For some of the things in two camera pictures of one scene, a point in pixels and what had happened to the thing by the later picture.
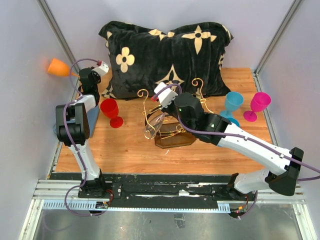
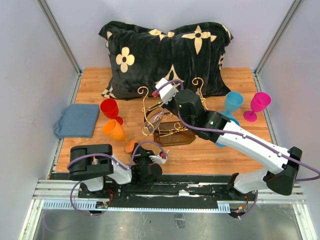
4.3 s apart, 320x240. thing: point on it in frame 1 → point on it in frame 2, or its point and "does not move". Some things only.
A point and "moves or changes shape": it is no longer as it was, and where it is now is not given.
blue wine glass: [233, 101] does not move
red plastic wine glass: [109, 108] does not move
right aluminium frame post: [256, 73] does not move
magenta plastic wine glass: [259, 102] does not move
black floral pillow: [191, 57] does not move
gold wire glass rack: [164, 128] does not move
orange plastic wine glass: [60, 68] → [115, 129]
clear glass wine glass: [151, 128] moves or changes shape
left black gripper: [96, 75] → [141, 153]
